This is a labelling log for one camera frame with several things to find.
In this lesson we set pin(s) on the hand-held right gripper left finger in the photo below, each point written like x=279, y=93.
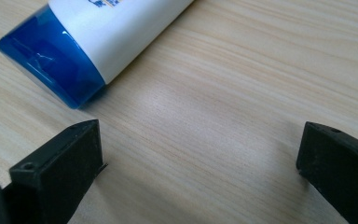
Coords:
x=65, y=168

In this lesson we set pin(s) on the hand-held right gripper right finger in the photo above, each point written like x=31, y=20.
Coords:
x=338, y=165

